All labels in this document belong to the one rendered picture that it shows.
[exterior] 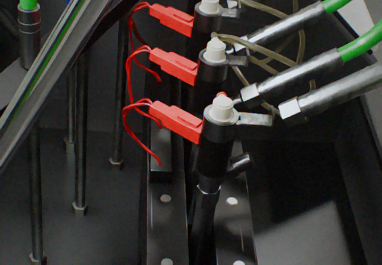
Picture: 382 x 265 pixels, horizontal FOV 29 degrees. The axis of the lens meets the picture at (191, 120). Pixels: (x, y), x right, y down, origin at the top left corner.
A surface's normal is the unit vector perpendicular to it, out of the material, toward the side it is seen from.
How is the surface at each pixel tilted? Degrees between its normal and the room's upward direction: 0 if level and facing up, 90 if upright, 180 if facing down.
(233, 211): 0
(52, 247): 0
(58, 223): 0
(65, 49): 91
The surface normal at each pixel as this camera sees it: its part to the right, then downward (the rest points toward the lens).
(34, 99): -0.03, 0.65
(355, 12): 0.11, -0.77
